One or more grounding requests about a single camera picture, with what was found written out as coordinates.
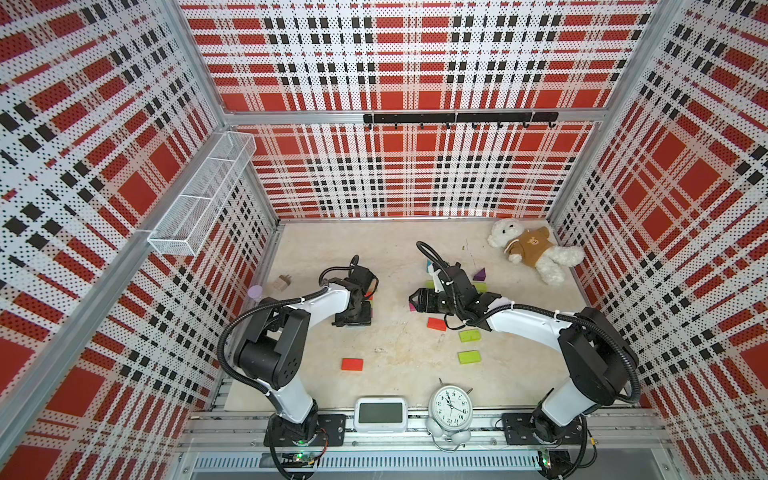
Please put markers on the red block centre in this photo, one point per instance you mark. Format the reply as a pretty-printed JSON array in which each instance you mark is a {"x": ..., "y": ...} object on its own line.
[{"x": 436, "y": 324}]

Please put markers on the small brown white object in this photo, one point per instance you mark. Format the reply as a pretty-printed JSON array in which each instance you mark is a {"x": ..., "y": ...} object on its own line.
[{"x": 282, "y": 282}]

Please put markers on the red block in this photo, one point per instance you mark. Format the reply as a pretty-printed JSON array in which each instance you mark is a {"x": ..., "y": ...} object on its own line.
[
  {"x": 436, "y": 324},
  {"x": 352, "y": 364}
]

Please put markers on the purple triangle block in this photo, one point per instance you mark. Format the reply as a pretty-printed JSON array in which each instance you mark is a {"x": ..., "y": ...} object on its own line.
[{"x": 479, "y": 275}]

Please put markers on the green block lower right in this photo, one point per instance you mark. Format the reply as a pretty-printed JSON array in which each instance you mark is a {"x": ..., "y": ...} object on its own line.
[{"x": 472, "y": 335}]

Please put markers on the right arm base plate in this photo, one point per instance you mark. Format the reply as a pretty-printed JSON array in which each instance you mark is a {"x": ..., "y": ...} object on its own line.
[{"x": 520, "y": 430}]

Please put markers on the green block front right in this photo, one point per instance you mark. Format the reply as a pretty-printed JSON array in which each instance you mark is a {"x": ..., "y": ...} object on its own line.
[{"x": 469, "y": 357}]

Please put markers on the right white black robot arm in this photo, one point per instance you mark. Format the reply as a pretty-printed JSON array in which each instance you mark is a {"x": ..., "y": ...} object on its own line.
[{"x": 602, "y": 367}]

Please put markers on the red block front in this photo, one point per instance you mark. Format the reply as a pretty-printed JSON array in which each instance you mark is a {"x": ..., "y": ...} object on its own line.
[{"x": 352, "y": 364}]

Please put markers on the white digital display device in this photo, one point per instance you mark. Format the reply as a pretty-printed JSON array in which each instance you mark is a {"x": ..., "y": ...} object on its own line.
[{"x": 381, "y": 415}]

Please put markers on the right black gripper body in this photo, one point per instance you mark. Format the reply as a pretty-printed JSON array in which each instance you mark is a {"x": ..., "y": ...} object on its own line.
[{"x": 451, "y": 305}]

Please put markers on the white analog alarm clock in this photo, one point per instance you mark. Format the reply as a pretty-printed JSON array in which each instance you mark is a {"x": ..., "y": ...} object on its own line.
[{"x": 450, "y": 415}]

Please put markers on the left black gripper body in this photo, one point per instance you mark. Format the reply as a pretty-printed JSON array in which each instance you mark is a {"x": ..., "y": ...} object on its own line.
[{"x": 361, "y": 315}]

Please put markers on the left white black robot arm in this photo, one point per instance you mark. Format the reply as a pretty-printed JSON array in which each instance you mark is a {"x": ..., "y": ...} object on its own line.
[{"x": 263, "y": 347}]

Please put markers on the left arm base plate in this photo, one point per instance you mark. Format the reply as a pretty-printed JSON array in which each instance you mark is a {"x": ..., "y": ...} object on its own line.
[{"x": 324, "y": 429}]

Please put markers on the black hook rail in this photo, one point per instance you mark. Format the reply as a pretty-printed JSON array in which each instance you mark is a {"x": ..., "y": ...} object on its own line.
[{"x": 524, "y": 118}]

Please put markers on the white teddy bear brown shirt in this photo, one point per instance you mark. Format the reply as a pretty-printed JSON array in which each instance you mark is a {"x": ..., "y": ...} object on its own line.
[{"x": 533, "y": 248}]

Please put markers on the white wire mesh basket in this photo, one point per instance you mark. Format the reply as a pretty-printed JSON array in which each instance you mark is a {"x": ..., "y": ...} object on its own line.
[{"x": 215, "y": 172}]

